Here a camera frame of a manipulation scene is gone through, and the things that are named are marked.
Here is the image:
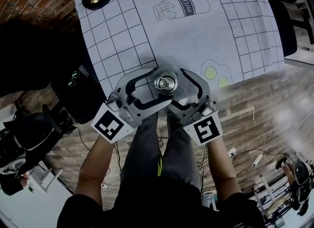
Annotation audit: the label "white grid tablecloth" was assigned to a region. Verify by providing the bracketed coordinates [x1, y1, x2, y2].
[75, 0, 285, 100]

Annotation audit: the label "eyeglasses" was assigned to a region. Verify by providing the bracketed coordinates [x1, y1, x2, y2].
[68, 69, 81, 87]

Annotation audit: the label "black bag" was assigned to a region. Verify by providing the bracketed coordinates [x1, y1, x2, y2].
[0, 19, 85, 98]

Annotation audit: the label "person's left forearm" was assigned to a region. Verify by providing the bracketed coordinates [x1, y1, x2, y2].
[74, 133, 116, 207]

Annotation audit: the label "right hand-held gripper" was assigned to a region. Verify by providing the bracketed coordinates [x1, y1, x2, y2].
[167, 67, 224, 147]

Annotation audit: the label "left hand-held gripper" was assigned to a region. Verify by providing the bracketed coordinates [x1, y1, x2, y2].
[91, 67, 174, 145]

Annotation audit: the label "person's right forearm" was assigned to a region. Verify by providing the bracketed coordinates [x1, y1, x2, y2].
[207, 138, 243, 204]

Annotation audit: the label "black and white headset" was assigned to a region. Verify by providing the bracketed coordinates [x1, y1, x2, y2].
[0, 111, 63, 176]

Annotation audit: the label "white power adapter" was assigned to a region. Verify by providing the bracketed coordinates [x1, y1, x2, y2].
[252, 152, 264, 167]

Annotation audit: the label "person's grey trousers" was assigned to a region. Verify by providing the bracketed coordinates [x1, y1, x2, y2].
[119, 110, 205, 192]

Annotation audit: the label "black device on stand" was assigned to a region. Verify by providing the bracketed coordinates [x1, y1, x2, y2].
[274, 156, 314, 217]

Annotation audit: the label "steel bottle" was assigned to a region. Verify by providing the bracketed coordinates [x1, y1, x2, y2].
[150, 65, 183, 100]

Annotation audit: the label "person's black shirt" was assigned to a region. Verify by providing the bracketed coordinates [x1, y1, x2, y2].
[56, 177, 267, 228]

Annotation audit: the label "black office chair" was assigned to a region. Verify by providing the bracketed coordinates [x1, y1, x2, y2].
[41, 64, 108, 134]

